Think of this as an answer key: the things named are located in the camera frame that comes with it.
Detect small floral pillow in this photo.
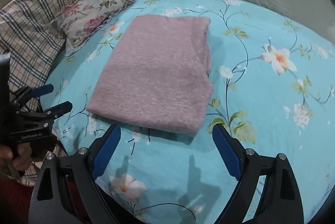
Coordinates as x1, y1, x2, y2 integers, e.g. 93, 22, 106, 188
50, 0, 133, 56

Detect blue floral bed sheet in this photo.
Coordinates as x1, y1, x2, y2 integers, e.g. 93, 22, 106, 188
41, 0, 334, 223

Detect plaid checked pillow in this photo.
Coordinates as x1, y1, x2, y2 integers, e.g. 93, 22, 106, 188
0, 0, 113, 187

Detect pink fuzzy garment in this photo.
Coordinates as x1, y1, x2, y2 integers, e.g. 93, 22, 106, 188
87, 14, 213, 136

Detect person's left hand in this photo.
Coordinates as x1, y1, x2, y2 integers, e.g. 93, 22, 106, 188
0, 143, 32, 171

